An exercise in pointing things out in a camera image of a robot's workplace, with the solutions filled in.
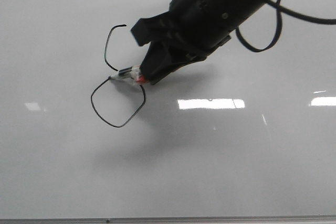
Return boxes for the black whiteboard marker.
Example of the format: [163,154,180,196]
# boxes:
[109,65,149,85]

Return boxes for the grey aluminium whiteboard frame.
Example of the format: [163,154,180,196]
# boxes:
[1,215,335,223]

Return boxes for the white glossy whiteboard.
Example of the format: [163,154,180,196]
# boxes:
[1,0,335,219]

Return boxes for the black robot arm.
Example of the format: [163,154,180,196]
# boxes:
[131,0,264,84]

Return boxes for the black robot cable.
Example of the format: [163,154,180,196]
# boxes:
[235,0,336,53]

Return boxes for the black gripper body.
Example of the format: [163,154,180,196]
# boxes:
[169,0,264,59]

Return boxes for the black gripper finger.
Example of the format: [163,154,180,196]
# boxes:
[131,12,173,47]
[140,41,205,85]

